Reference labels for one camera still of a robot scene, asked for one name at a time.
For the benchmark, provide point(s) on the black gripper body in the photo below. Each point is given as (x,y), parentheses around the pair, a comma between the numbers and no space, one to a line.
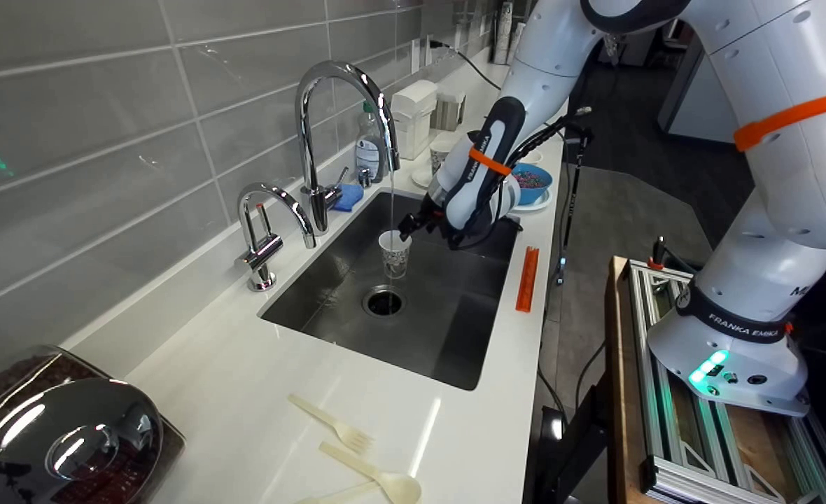
(430,218)

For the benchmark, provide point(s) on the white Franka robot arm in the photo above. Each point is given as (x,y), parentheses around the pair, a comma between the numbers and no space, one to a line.
(785,187)

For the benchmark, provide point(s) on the round sink drain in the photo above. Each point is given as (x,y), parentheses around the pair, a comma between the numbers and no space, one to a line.
(384,302)

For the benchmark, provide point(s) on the stainless steel sink basin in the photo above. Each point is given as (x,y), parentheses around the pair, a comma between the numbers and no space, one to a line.
(449,317)

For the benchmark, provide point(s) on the white cup stack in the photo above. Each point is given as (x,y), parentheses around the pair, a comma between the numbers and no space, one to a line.
(501,29)

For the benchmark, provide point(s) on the blue sponge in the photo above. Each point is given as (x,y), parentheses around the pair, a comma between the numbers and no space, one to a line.
(347,198)

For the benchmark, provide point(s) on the clear bottle green cap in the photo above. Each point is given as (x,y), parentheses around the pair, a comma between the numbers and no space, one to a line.
(368,163)

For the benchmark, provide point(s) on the white ribbed box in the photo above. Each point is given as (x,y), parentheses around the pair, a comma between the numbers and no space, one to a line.
(413,114)

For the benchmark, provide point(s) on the small grey container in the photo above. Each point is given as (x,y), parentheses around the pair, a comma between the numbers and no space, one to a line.
(449,110)

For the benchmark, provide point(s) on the white plate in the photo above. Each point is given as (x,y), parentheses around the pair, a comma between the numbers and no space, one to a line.
(540,206)

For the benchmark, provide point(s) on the blue bowl of beads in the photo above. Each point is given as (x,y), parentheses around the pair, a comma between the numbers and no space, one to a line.
(535,177)

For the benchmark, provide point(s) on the orange flat strip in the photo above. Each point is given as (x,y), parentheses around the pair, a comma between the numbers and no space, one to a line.
(526,282)

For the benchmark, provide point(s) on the small chrome faucet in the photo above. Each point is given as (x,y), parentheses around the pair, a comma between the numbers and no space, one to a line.
(262,248)

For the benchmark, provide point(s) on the tall chrome faucet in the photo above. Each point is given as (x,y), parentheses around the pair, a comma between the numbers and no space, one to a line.
(336,71)

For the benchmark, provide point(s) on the cream plastic spoon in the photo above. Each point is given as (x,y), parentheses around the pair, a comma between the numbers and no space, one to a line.
(392,486)
(343,433)

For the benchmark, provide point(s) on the wooden base board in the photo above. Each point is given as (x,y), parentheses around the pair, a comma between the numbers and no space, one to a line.
(623,373)

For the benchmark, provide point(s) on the aluminium profile robot stand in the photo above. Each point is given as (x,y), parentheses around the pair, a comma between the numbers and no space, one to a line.
(672,439)

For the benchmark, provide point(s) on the black camera stand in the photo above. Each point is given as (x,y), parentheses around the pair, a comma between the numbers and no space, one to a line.
(575,145)

